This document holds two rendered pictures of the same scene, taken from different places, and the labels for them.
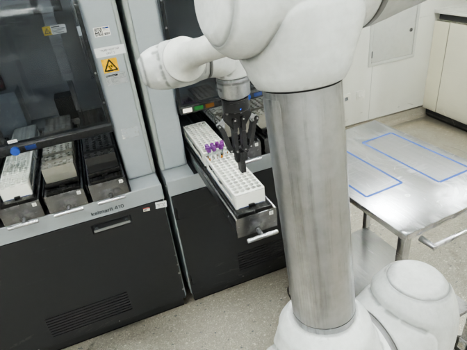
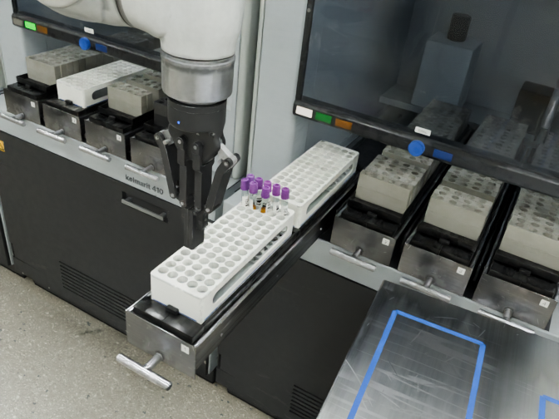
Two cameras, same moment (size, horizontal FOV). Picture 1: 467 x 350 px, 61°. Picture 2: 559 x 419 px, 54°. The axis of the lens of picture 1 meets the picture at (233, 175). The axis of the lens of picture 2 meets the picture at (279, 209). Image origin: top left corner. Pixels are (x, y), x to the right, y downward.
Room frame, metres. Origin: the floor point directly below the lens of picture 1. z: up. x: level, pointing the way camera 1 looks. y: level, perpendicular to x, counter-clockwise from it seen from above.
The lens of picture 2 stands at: (0.65, -0.57, 1.41)
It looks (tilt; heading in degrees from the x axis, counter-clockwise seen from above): 33 degrees down; 43
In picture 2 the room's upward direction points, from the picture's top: 7 degrees clockwise
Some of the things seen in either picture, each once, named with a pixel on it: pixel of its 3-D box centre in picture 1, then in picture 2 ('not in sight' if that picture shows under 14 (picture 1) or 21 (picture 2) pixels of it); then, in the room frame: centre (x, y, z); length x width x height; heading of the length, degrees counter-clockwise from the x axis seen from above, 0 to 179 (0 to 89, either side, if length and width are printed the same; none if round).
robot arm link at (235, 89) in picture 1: (233, 86); (197, 73); (1.04, -0.03, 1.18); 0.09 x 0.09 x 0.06
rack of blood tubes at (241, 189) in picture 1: (233, 178); (229, 253); (1.14, 0.00, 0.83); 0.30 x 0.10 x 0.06; 18
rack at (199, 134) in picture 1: (205, 143); (310, 182); (1.44, 0.10, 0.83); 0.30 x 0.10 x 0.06; 18
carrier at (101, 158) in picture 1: (101, 161); (174, 117); (1.35, 0.49, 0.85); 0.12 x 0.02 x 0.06; 108
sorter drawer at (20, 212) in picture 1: (27, 171); (144, 87); (1.48, 0.85, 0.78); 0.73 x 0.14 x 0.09; 18
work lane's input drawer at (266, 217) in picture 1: (222, 174); (266, 241); (1.27, 0.04, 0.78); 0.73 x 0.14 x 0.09; 18
